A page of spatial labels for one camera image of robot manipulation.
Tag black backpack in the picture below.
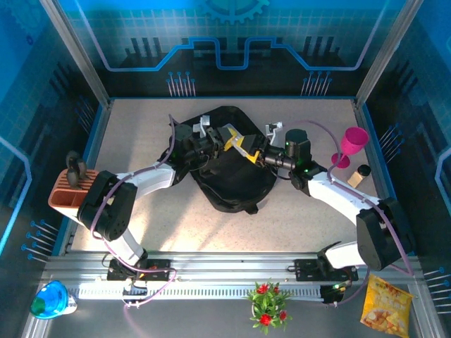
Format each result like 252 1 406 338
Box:
160 105 278 215

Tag yellow chips bag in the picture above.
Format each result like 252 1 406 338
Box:
359 275 414 337

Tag magenta plastic goblet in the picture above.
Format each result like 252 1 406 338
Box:
330 127 370 170

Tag small jar black lid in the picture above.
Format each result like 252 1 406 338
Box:
347 164 371 187

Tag dark figurine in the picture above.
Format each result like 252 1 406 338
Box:
65 150 89 187

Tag orange slotted holder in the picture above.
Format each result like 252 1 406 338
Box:
48 168 103 219

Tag potted plant red flowers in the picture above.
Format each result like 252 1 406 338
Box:
242 280 293 335

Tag blue plastic dome toy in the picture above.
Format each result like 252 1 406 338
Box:
30 280 78 320

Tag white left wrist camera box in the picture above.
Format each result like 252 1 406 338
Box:
192 115 212 139

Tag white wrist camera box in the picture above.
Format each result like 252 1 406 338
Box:
192 115 212 139
264 121 284 137

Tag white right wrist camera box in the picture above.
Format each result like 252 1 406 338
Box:
264 121 284 137

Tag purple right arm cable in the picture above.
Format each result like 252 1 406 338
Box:
281 119 415 309

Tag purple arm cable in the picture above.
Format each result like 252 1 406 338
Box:
281 119 415 309
89 113 177 320

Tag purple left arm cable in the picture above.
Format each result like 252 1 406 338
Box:
89 113 177 320

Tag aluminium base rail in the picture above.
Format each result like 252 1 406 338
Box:
42 251 424 284

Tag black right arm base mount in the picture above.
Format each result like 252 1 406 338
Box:
294 258 360 282

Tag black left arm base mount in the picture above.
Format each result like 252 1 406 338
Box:
105 258 177 282

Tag aluminium frame post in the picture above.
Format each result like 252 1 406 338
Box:
38 0 114 108
354 0 426 108

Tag white slotted cable duct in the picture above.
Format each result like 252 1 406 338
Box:
66 287 325 303

